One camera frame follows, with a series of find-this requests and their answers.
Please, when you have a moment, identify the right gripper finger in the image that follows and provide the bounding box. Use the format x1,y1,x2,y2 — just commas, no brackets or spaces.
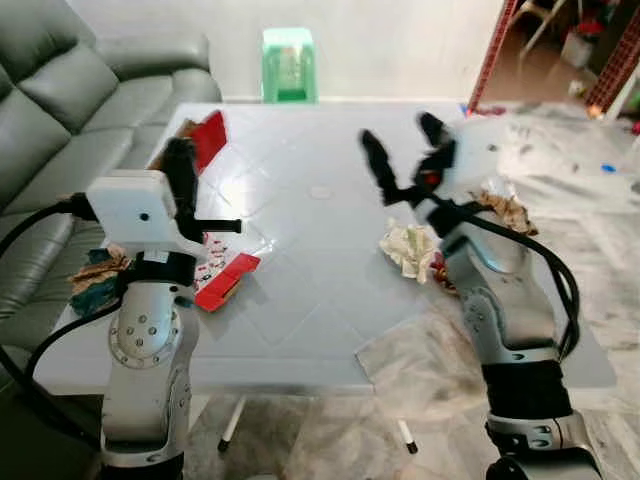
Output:
417,111,450,152
359,129,402,207

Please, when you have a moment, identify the plain red paper packet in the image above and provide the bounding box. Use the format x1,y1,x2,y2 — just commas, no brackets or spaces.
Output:
190,110,229,173

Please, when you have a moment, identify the red and white printed carton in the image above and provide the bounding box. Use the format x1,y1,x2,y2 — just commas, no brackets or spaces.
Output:
193,234,262,313

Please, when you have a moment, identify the crumpled white paper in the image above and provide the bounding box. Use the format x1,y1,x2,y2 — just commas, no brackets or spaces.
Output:
378,222,441,284

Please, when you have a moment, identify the crumpled brown paper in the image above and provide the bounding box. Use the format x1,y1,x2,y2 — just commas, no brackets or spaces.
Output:
474,190,539,238

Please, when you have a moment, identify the small red wrapper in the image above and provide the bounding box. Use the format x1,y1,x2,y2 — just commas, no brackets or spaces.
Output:
429,254,457,292

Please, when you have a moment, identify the red brick door pillar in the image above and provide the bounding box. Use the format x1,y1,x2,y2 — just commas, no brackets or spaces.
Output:
466,0,523,113
584,10,640,113

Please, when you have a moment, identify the grey leather sofa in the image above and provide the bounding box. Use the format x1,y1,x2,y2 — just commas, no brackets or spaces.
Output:
0,0,224,401

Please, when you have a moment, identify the brown and teal wrapper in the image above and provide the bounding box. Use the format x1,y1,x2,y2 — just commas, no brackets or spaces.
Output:
68,246,133,319

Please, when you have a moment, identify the green plastic stool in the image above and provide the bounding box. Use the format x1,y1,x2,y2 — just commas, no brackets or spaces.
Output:
261,27,320,105

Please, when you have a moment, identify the white pot with red flowers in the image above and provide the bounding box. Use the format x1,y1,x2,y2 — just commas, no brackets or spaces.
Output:
561,18,604,69

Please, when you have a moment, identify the clear plastic sheet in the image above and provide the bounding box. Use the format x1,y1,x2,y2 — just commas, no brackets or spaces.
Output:
354,308,483,421

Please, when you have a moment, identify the white table leg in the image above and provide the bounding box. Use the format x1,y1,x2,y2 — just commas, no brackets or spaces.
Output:
396,419,420,455
217,396,247,452

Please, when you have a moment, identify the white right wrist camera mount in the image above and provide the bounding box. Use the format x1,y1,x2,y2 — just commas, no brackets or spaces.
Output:
440,117,507,202

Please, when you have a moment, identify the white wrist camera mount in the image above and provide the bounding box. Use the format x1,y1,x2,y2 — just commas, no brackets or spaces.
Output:
440,117,507,202
86,169,208,265

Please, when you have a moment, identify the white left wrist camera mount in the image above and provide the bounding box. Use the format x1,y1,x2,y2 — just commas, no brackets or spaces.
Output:
86,169,208,265

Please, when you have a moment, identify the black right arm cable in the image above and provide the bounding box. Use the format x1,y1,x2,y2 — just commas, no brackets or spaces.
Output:
428,203,583,363

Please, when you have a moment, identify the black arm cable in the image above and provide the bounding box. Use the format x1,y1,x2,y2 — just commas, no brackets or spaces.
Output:
428,203,583,363
0,198,103,448

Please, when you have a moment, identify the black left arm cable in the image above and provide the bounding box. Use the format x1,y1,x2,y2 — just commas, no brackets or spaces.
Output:
0,198,103,448

